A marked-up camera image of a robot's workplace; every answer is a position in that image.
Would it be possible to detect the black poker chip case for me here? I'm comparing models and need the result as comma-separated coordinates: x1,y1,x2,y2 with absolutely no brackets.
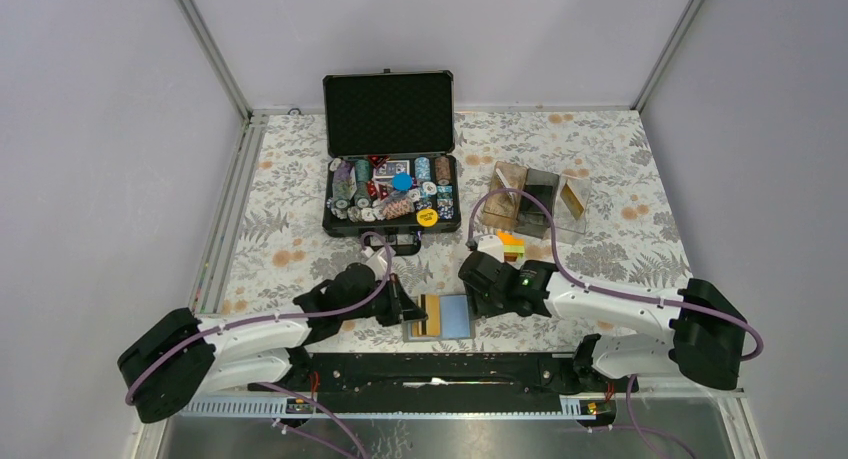
322,70,461,256

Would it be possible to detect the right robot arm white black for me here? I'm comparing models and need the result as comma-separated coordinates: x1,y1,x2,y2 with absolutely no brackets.
458,251,750,392

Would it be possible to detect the beige card holder wallet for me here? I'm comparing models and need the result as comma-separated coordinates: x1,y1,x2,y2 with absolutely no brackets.
403,294,475,343

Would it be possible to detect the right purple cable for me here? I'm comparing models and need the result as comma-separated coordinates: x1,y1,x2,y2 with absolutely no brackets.
466,188,766,459

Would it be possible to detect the floral patterned table mat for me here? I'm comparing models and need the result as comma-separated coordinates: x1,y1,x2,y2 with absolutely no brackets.
205,111,691,314

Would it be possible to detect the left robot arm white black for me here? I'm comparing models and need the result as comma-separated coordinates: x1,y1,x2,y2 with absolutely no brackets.
117,263,428,424

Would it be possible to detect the playing card deck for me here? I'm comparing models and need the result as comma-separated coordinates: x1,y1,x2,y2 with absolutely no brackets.
372,160,410,182

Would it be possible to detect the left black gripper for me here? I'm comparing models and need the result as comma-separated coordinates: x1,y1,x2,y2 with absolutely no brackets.
341,272,427,326

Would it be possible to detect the orange yellow sticky note stack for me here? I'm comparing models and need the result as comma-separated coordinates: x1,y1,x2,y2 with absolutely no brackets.
496,231,526,263

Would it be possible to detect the yellow round dealer chip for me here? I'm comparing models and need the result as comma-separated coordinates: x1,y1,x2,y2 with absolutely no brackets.
416,208,439,228

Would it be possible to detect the purple cable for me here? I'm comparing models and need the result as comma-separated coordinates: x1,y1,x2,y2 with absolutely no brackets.
466,188,766,459
124,230,396,459

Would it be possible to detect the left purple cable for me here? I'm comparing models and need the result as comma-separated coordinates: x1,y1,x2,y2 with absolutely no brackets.
124,230,396,459

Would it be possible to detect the blue round chip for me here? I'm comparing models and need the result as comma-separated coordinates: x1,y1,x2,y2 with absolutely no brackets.
391,172,414,191

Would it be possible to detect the clear acrylic card box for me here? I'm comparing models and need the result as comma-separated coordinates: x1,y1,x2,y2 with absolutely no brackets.
480,160,594,247

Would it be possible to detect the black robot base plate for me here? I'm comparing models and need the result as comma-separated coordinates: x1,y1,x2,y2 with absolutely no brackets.
275,352,628,414

